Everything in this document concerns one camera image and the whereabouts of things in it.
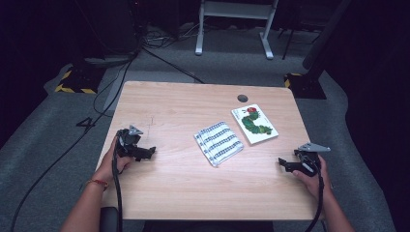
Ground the person's right hand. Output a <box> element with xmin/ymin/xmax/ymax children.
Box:
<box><xmin>291</xmin><ymin>154</ymin><xmax>334</xmax><ymax>203</ymax></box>

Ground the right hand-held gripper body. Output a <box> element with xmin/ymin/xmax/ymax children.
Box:
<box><xmin>293</xmin><ymin>142</ymin><xmax>332</xmax><ymax>178</ymax></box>

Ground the black yellow-striped stand base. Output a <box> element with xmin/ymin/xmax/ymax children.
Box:
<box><xmin>53</xmin><ymin>62</ymin><xmax>108</xmax><ymax>96</ymax></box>
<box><xmin>282</xmin><ymin>72</ymin><xmax>329</xmax><ymax>101</ymax></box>

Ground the white caterpillar picture book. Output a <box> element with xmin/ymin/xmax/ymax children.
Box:
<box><xmin>230</xmin><ymin>103</ymin><xmax>279</xmax><ymax>146</ymax></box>

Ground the black chair armrest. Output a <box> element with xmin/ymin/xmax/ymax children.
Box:
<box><xmin>99</xmin><ymin>206</ymin><xmax>121</xmax><ymax>232</ymax></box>

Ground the person's left hand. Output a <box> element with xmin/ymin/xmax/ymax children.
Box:
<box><xmin>95</xmin><ymin>136</ymin><xmax>133</xmax><ymax>184</ymax></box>

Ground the white grey-striped waffle cloth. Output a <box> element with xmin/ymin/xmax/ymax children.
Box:
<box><xmin>192</xmin><ymin>121</ymin><xmax>246</xmax><ymax>168</ymax></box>

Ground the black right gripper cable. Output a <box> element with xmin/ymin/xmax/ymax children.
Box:
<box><xmin>304</xmin><ymin>163</ymin><xmax>326</xmax><ymax>232</ymax></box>

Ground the black slanted stand pole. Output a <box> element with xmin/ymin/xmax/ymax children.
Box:
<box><xmin>302</xmin><ymin>0</ymin><xmax>353</xmax><ymax>81</ymax></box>

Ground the red string bracelet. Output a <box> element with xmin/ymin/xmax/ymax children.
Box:
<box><xmin>84</xmin><ymin>178</ymin><xmax>110</xmax><ymax>191</ymax></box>

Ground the white metal stand frame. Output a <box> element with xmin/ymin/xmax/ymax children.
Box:
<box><xmin>194</xmin><ymin>0</ymin><xmax>280</xmax><ymax>61</ymax></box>

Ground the black tripod stand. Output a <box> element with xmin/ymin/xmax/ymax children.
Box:
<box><xmin>280</xmin><ymin>28</ymin><xmax>323</xmax><ymax>61</ymax></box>

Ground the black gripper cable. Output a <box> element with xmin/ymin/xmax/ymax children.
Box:
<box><xmin>110</xmin><ymin>151</ymin><xmax>125</xmax><ymax>232</ymax></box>
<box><xmin>304</xmin><ymin>163</ymin><xmax>326</xmax><ymax>232</ymax></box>

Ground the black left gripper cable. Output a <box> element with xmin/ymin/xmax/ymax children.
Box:
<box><xmin>110</xmin><ymin>151</ymin><xmax>125</xmax><ymax>232</ymax></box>

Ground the long black floor cable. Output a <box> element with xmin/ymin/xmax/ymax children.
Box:
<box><xmin>9</xmin><ymin>54</ymin><xmax>136</xmax><ymax>232</ymax></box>

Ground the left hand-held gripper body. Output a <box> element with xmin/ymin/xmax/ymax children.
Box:
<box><xmin>115</xmin><ymin>125</ymin><xmax>145</xmax><ymax>160</ymax></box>

